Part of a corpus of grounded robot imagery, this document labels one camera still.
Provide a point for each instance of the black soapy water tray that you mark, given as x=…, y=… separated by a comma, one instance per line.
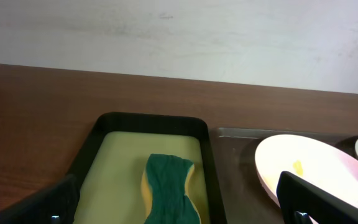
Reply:
x=109, y=166

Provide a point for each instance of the green and yellow sponge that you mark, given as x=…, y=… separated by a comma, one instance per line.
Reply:
x=165, y=190

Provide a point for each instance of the large brown serving tray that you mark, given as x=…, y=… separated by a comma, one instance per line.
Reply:
x=244, y=199

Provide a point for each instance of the white plate with yellow stain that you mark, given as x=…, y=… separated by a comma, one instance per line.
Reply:
x=320, y=164

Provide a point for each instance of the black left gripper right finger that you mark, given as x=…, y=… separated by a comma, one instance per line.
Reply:
x=302, y=202

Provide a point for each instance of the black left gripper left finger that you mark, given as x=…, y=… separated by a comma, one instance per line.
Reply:
x=54, y=204

